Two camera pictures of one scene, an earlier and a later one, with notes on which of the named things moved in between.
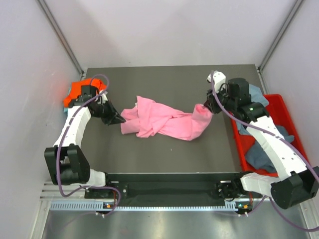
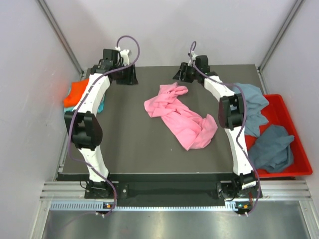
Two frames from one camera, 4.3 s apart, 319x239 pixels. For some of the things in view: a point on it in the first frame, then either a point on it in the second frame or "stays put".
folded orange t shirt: x=76 y=88 stays put
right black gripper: x=210 y=104 to x=183 y=68
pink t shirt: x=148 y=118 to x=193 y=131
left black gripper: x=110 y=119 to x=130 y=78
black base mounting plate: x=166 y=188 stays put
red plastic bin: x=279 y=113 stays put
